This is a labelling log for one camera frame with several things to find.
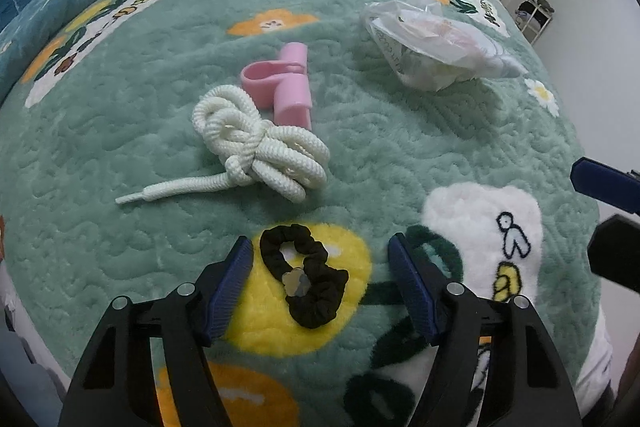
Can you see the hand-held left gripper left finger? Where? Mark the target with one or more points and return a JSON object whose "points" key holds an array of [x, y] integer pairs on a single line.
{"points": [[227, 287]]}

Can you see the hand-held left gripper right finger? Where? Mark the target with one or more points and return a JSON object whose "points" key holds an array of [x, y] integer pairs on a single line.
{"points": [[415, 292]]}

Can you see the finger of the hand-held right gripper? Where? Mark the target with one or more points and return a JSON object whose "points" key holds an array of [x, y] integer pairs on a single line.
{"points": [[617, 252], [600, 182]]}

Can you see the black hair scrunchie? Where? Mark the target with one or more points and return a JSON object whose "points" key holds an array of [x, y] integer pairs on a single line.
{"points": [[320, 302]]}

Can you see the green floral blanket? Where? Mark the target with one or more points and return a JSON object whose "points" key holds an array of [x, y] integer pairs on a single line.
{"points": [[400, 147]]}

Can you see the white storage rack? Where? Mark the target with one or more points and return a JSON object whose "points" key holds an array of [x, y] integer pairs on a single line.
{"points": [[537, 14]]}

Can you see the pink plastic clip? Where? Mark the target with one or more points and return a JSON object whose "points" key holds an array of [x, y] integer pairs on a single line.
{"points": [[290, 102]]}

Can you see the white crumpled plastic bag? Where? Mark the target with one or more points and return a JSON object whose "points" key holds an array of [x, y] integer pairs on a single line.
{"points": [[430, 52]]}

